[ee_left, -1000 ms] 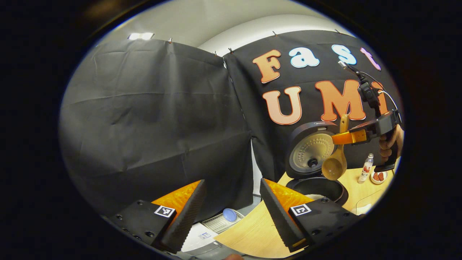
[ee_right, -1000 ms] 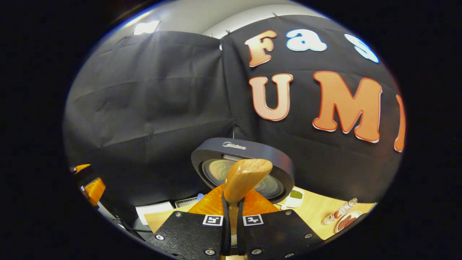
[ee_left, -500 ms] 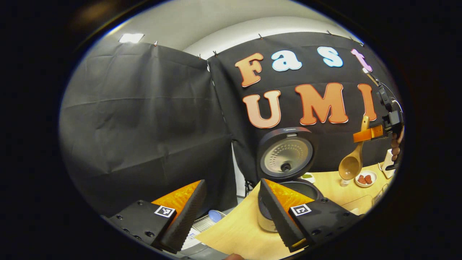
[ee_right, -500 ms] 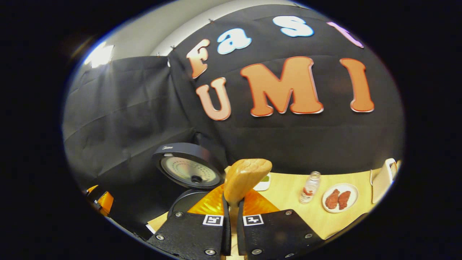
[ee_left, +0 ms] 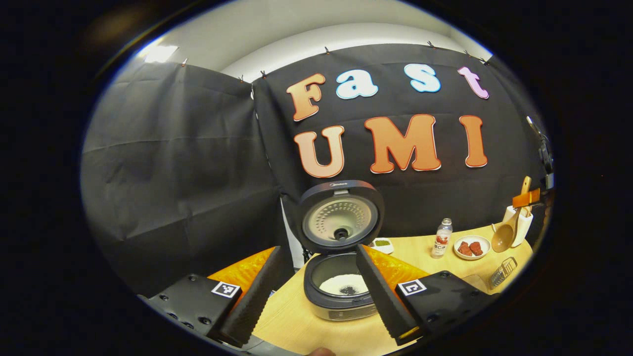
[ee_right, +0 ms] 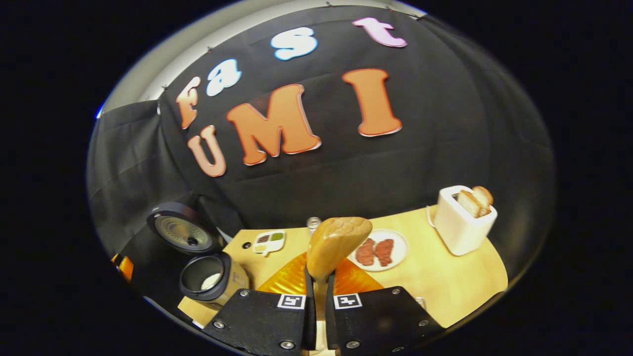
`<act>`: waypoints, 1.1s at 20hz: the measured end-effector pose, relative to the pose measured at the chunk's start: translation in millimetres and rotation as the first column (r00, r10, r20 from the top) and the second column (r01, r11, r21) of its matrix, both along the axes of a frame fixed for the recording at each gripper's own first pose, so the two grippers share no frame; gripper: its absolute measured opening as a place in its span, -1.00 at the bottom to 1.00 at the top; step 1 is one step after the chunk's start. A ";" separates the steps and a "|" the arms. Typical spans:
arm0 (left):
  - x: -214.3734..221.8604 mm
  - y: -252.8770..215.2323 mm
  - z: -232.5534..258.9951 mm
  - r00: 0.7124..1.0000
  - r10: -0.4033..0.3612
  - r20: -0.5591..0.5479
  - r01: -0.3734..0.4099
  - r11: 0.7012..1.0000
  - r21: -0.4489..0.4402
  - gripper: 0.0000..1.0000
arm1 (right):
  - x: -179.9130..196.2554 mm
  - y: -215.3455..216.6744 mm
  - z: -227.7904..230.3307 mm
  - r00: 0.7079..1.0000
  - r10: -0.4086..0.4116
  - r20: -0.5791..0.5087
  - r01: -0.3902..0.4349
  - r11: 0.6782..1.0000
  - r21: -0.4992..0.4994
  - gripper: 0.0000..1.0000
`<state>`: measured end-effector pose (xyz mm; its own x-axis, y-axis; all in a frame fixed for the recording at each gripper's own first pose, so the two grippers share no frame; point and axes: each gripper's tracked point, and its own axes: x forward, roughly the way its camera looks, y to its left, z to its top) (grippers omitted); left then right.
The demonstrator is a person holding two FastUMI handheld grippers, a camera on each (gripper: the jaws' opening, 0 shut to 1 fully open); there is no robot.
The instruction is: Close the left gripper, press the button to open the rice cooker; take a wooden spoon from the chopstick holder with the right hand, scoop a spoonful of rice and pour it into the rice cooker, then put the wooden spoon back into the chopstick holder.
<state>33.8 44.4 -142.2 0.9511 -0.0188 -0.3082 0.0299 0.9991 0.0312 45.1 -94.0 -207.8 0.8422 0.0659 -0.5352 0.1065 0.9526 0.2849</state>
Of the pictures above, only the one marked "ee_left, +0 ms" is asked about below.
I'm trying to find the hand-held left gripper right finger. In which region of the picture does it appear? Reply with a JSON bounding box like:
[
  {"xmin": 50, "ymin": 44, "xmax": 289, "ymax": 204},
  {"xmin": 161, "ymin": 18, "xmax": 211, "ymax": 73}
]
[{"xmin": 355, "ymin": 243, "xmax": 500, "ymax": 347}]

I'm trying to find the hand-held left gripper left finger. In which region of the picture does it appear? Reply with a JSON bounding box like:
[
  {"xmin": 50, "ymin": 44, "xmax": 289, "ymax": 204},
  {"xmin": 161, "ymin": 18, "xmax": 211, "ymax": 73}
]
[{"xmin": 138, "ymin": 246, "xmax": 295, "ymax": 348}]

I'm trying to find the wooden spoon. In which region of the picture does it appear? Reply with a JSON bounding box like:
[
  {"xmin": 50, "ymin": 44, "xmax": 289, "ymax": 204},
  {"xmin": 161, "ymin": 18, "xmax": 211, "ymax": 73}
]
[{"xmin": 491, "ymin": 176, "xmax": 532, "ymax": 253}]

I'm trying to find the dark grey rice cooker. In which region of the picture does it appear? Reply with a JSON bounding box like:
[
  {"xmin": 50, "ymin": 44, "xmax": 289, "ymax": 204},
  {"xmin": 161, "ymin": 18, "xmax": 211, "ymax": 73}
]
[{"xmin": 296, "ymin": 179, "xmax": 385, "ymax": 322}]

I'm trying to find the white toaster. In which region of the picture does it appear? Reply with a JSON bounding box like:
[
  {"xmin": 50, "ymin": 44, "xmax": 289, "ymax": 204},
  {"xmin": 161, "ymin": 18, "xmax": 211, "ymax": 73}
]
[{"xmin": 492, "ymin": 205, "xmax": 534, "ymax": 248}]

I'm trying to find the white round plate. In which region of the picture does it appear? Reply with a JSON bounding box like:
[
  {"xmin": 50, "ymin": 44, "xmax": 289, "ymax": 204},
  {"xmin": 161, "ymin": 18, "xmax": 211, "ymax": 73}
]
[{"xmin": 453, "ymin": 235, "xmax": 492, "ymax": 261}]

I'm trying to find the clear bottle red label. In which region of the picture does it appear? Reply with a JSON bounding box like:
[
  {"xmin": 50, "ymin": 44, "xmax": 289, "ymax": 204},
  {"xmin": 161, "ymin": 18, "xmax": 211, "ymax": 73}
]
[{"xmin": 430, "ymin": 218, "xmax": 453, "ymax": 259}]

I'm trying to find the black backdrop cloth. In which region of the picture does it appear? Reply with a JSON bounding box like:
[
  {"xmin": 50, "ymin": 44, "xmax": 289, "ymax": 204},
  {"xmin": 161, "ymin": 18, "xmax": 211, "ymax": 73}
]
[{"xmin": 81, "ymin": 44, "xmax": 553, "ymax": 297}]

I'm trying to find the ceiling light panel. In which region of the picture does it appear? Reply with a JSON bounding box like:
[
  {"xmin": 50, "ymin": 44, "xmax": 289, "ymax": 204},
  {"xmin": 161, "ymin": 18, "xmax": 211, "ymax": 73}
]
[{"xmin": 143, "ymin": 45, "xmax": 179, "ymax": 63}]

